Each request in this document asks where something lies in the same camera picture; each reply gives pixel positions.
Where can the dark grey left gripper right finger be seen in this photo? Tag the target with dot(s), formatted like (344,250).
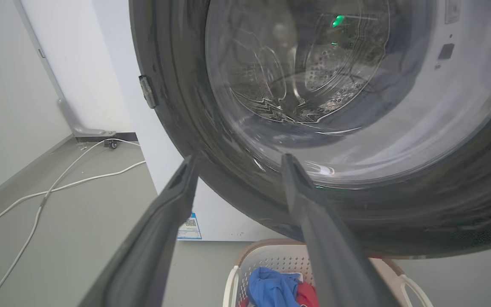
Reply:
(335,256)

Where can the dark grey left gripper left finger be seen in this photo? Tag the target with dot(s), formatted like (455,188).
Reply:
(143,256)

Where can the round black washing machine door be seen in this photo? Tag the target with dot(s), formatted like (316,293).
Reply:
(399,204)

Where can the white washing machine body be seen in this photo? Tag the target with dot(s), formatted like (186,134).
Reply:
(173,170)

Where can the red garment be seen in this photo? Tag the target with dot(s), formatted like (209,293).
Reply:
(307,295)

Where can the blue and white label sticker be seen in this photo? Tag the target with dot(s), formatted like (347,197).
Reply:
(190,227)

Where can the white perforated laundry basket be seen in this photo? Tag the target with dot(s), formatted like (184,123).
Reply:
(271,258)

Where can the blue garment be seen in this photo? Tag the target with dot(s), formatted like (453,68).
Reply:
(271,288)

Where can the small black caster wheel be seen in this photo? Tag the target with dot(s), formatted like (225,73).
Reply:
(112,144)

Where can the grey metal frame leg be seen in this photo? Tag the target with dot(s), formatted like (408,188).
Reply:
(64,106)

